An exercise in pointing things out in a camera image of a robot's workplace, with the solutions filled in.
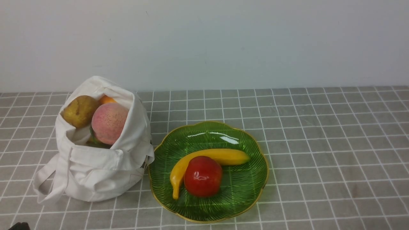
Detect yellow banana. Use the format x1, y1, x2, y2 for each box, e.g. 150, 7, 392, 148
170, 149, 251, 200

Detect red apple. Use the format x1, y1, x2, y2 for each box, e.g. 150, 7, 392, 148
184, 156, 223, 197

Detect orange fruit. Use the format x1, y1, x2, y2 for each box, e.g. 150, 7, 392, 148
98, 96, 117, 104

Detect pink peach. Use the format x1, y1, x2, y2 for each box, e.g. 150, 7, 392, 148
91, 103, 129, 145

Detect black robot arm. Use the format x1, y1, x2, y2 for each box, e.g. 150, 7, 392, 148
8, 222, 31, 230

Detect green glass plate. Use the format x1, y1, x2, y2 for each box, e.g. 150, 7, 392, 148
148, 121, 270, 224

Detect green fruit in bag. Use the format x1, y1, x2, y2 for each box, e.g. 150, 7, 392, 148
86, 126, 112, 149

